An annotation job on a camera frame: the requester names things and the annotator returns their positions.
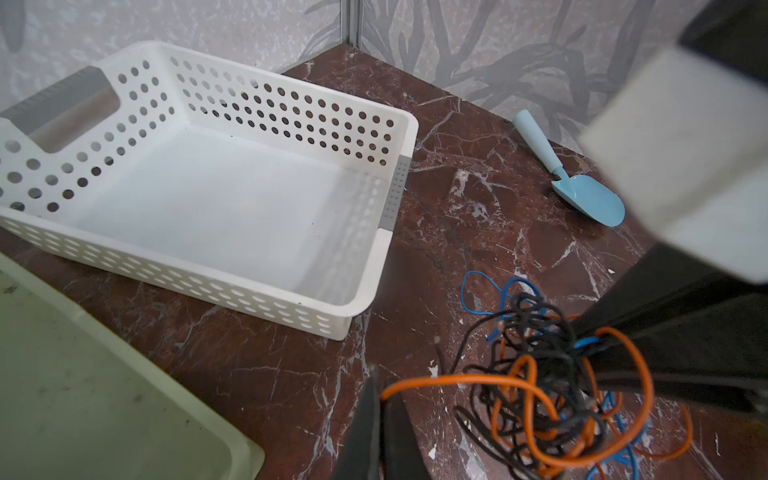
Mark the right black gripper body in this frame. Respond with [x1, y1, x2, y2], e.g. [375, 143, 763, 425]
[576, 1, 767, 414]

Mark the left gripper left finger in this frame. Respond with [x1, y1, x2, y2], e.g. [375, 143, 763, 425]
[331, 366, 382, 480]

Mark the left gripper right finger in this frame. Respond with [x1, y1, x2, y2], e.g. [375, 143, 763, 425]
[381, 394, 432, 480]

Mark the blue cable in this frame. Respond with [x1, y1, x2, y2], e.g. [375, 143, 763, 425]
[460, 270, 655, 480]

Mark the black cable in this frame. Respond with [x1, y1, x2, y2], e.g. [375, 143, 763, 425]
[434, 292, 607, 480]

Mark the orange cable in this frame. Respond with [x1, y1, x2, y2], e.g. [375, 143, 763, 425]
[380, 326, 695, 478]

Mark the white perforated plastic basket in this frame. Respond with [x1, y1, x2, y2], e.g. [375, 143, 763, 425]
[1, 41, 419, 340]

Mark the middle light green basket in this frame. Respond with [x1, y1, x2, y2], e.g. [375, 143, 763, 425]
[1, 258, 265, 479]

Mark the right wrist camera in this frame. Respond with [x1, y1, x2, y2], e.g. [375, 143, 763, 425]
[579, 47, 767, 284]

